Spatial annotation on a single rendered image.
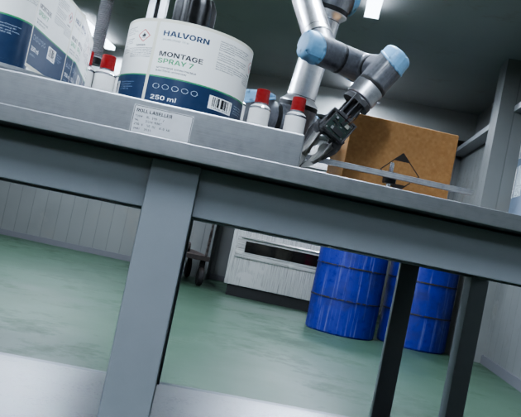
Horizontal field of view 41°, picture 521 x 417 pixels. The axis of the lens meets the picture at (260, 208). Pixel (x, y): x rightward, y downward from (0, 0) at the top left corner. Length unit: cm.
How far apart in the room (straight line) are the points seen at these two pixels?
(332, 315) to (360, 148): 455
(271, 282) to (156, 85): 701
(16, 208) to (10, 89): 984
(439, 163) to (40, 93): 129
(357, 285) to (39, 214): 564
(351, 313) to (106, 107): 559
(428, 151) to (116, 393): 130
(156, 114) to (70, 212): 957
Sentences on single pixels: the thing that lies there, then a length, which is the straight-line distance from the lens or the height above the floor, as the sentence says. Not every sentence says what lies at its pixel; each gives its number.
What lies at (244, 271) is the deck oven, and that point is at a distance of 801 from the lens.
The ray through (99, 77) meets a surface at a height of 103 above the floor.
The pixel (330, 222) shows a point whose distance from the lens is 86.
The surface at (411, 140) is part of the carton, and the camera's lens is 194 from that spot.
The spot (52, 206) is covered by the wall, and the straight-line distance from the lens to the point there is 1053.
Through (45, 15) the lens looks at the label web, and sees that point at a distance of 115.
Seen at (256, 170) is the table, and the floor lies 82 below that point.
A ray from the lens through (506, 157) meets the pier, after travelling 691.
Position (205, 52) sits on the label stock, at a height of 99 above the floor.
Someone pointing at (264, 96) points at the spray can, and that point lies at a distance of 167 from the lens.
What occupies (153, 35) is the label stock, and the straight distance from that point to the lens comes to 106.
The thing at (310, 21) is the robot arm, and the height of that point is 129.
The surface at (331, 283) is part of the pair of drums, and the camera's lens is 639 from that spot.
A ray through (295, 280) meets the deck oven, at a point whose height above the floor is 32.
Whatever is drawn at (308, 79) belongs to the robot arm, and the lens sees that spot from 204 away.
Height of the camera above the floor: 74
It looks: 2 degrees up
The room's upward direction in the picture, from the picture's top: 12 degrees clockwise
